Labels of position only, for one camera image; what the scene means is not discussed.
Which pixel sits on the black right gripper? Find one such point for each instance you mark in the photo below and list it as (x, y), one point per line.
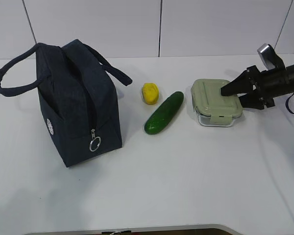
(260, 88)

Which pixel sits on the glass container with green lid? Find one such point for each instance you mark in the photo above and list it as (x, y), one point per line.
(210, 107)

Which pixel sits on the green cucumber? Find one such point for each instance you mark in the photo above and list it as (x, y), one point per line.
(164, 114)

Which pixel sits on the yellow lemon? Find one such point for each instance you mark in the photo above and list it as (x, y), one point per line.
(150, 93)

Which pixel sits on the navy blue lunch bag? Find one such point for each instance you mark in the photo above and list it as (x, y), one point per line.
(78, 99)

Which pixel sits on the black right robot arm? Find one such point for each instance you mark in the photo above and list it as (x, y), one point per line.
(259, 88)

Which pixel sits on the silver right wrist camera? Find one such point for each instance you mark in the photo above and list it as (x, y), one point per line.
(268, 56)

